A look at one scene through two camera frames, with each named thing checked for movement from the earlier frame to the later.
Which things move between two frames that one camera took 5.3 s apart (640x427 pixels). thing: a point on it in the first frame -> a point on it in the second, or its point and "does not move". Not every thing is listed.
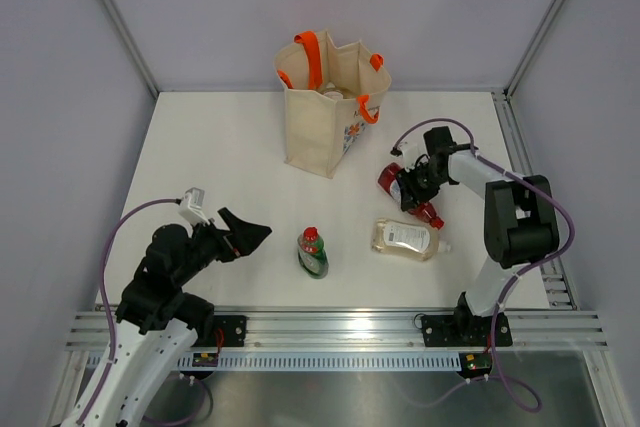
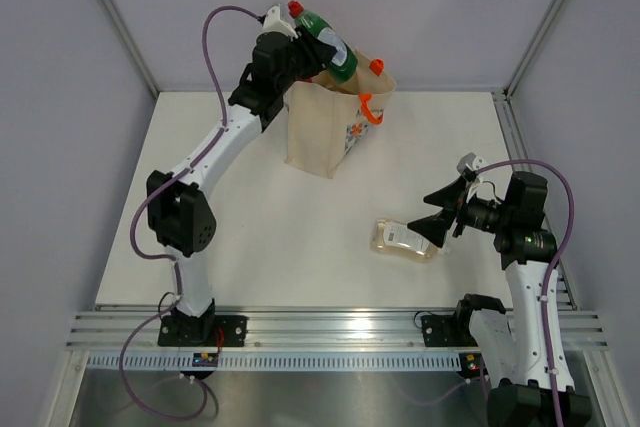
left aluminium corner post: [113, 12] does not move
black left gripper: [244, 238] -> [317, 54]
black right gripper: [411, 194] -> [436, 226]
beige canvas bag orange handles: [328, 89] does not move
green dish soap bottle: [313, 256] -> [343, 67]
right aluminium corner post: [547, 19] does not move
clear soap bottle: [416, 241] does not move
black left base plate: [234, 330] does not move
